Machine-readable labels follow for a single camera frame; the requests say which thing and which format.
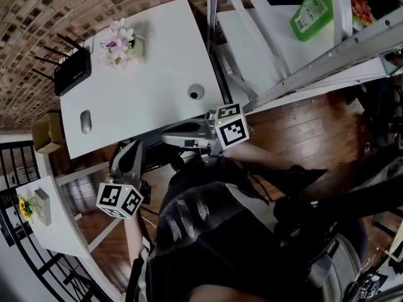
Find round grey cable grommet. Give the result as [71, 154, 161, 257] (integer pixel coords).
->
[187, 83, 206, 101]

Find white metal shelf rack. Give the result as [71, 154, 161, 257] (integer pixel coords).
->
[206, 0, 403, 115]

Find pale pink flowers in pot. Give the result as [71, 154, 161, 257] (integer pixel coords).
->
[99, 17, 149, 71]

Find person's left forearm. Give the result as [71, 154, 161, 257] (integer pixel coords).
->
[123, 215, 146, 267]

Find grey computer mouse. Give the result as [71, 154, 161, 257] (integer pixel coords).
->
[79, 109, 93, 135]

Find green detergent bottle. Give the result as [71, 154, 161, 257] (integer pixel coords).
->
[289, 0, 334, 42]

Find sunflowers in white pot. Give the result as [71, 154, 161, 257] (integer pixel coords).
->
[17, 194, 35, 223]

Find open cardboard box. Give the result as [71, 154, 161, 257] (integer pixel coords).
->
[31, 111, 66, 155]

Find small white side table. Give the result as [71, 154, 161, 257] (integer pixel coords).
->
[15, 160, 123, 260]

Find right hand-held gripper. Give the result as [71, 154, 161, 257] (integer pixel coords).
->
[161, 103, 250, 167]

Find person's torso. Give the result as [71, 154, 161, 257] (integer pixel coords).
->
[125, 157, 369, 302]

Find person's right forearm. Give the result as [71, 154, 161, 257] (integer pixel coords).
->
[224, 142, 305, 173]

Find grey rectangular box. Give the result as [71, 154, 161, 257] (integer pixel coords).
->
[33, 187, 53, 227]

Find black metal railing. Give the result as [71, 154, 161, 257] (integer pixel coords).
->
[0, 140, 113, 302]

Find black router with antennas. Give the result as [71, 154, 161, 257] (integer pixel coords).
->
[30, 33, 93, 97]

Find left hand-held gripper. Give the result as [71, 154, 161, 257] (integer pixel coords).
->
[96, 140, 147, 220]

